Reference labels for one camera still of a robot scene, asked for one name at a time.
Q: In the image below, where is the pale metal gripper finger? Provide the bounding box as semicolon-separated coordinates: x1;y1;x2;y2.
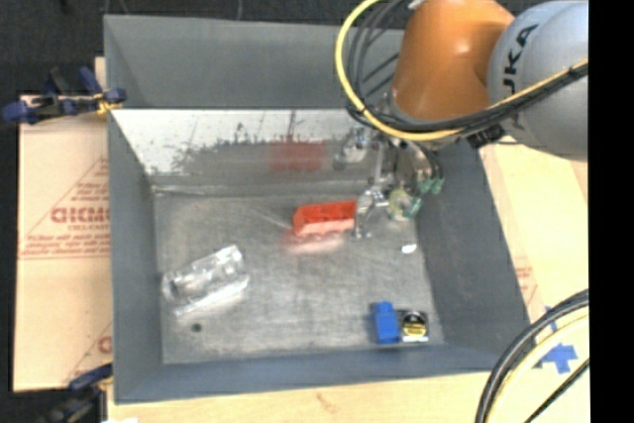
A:
364;193;391;240
353;190;378;239

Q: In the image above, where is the red toy brick block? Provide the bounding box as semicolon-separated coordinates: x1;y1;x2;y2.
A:
291;199;360;240

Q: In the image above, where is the grey metal bin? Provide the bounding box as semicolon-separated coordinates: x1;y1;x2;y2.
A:
102;14;533;405

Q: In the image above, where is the blue rectangular block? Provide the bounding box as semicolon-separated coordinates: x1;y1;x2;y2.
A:
370;300;402;345

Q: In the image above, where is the black and yellow tape measure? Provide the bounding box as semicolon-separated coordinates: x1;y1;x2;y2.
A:
397;309;431;344

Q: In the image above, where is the clear plastic bottle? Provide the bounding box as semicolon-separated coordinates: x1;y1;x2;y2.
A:
159;245;251;318

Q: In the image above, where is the brown cardboard board red print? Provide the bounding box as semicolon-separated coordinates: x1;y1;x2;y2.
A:
11;55;116;393

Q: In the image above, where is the black cylinder on white bracket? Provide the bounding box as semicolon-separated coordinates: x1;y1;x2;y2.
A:
467;123;506;150

